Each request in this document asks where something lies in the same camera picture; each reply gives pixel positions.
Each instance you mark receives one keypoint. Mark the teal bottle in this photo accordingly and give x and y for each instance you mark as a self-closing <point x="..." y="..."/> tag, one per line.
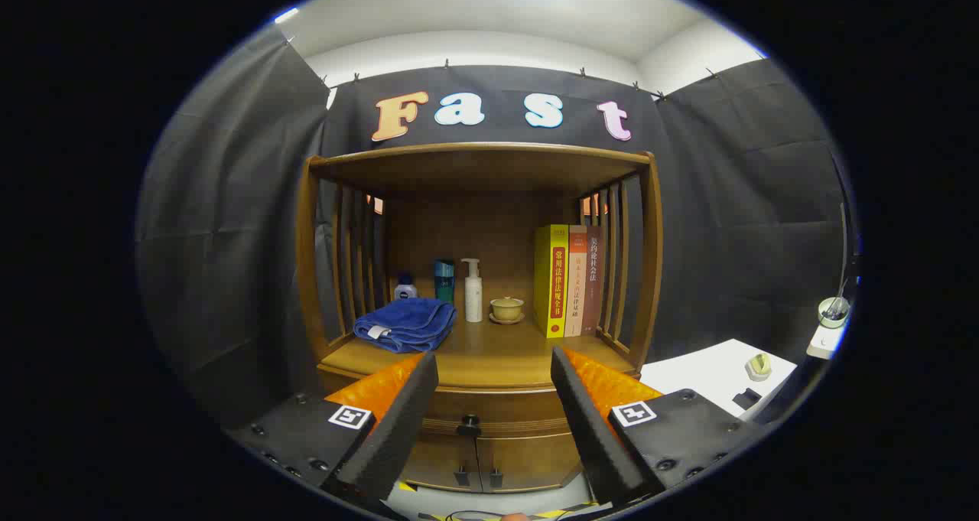
<point x="444" y="280"/>

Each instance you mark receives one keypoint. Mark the brown book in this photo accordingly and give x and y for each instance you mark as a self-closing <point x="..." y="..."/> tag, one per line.
<point x="594" y="276"/>

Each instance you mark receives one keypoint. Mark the beige lidded tea bowl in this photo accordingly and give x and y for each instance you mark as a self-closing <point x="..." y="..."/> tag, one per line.
<point x="506" y="308"/>

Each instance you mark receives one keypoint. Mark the small black holder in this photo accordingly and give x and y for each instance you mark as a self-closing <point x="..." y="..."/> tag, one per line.
<point x="747" y="398"/>

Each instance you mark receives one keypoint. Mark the yellow book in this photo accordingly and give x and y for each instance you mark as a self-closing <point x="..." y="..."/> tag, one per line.
<point x="551" y="276"/>

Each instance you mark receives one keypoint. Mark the small white blue-capped bottle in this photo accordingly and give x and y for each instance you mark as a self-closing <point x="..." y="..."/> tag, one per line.
<point x="405" y="288"/>

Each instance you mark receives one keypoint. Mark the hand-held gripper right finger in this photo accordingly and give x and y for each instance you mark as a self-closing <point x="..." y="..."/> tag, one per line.
<point x="589" y="421"/>

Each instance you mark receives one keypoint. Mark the white side shelf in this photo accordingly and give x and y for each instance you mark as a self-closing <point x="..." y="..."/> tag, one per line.
<point x="824" y="343"/>

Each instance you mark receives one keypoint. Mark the orange book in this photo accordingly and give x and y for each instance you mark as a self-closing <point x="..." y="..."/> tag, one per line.
<point x="577" y="276"/>

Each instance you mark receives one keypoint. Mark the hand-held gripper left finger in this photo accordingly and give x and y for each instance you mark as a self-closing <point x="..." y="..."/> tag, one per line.
<point x="398" y="421"/>

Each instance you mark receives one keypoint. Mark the white side cabinet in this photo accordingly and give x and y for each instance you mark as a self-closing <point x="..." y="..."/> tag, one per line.
<point x="704" y="368"/>

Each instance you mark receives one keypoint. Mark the white pump bottle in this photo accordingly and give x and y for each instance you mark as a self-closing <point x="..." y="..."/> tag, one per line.
<point x="473" y="299"/>

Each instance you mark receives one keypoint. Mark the brown wooden drawer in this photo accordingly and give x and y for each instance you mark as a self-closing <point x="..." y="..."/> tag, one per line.
<point x="497" y="406"/>

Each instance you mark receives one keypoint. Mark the blue folded towel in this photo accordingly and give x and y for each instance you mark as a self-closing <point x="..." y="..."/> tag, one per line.
<point x="409" y="322"/>

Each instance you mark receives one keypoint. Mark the wooden cabinet door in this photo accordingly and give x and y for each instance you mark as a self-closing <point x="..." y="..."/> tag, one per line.
<point x="535" y="460"/>
<point x="440" y="460"/>

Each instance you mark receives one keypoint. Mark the wooden countertop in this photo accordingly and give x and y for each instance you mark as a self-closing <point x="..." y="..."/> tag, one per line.
<point x="497" y="353"/>

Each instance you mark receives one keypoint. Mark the green white tape roll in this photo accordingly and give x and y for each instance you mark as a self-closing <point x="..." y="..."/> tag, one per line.
<point x="758" y="366"/>

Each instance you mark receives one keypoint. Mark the brown wooden cabinet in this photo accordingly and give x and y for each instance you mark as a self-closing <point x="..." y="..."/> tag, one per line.
<point x="489" y="223"/>

